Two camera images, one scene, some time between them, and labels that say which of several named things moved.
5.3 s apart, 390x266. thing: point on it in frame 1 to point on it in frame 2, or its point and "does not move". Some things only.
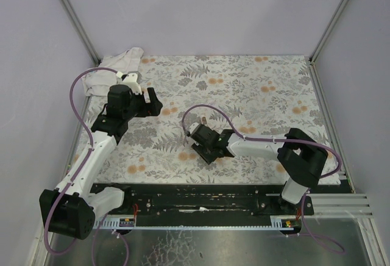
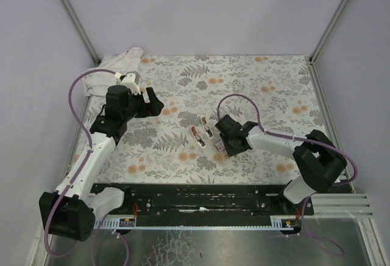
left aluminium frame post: [94, 57] does not move
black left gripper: [149, 102] does not move
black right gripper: [203, 153] to [227, 126]
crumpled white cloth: [97, 82] does not move
